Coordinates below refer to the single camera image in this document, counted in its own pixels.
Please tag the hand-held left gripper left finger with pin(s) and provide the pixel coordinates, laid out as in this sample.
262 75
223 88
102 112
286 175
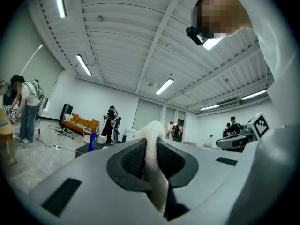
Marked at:
93 172

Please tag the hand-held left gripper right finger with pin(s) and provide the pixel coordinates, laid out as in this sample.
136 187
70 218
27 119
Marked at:
211 172

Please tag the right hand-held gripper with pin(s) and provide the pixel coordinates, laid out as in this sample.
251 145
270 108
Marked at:
259 125

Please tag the white fluffy cloth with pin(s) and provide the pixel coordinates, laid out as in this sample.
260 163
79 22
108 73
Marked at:
153 130

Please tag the dark low table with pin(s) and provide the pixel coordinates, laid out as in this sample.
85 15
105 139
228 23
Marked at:
82 150

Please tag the blue bottle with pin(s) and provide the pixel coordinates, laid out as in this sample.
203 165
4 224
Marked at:
92 142

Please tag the white cup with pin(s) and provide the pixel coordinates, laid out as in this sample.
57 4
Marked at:
101 139

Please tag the ceiling tube light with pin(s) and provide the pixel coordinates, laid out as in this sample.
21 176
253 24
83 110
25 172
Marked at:
211 43
254 94
164 86
209 107
84 65
60 1

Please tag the white round side table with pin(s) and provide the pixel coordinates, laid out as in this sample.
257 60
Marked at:
87 130

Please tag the white power strip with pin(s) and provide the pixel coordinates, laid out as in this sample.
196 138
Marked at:
57 147

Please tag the orange sofa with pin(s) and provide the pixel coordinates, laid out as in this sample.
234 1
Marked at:
80 122

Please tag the black upright panel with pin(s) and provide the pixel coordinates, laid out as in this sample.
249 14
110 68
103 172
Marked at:
66 110

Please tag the light wooden table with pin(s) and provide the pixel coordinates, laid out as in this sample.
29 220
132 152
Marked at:
4 128

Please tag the person's white shirt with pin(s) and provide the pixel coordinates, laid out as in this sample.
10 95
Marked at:
279 55

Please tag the person's head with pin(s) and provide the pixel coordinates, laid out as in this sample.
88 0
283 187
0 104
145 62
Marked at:
232 13

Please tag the black head-worn camera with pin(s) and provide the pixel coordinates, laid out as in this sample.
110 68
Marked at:
193 35

